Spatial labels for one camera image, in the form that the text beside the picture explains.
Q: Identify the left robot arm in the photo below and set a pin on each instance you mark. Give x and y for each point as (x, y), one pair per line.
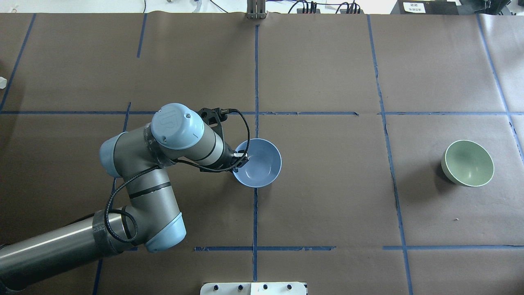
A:
(143, 210)

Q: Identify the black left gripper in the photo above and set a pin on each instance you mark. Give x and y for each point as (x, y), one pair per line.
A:
(229, 157)

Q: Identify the white mounting pillar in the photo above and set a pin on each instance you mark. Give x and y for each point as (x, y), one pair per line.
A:
(255, 288)

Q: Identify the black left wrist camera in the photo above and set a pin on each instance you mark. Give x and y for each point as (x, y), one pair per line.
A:
(214, 118)

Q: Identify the green bowl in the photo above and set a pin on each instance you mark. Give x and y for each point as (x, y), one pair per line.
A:
(468, 164)

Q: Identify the aluminium frame post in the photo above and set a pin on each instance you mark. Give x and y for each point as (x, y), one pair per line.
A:
(256, 9)

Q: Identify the blue bowl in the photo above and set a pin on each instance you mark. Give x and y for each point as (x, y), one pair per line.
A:
(264, 164)

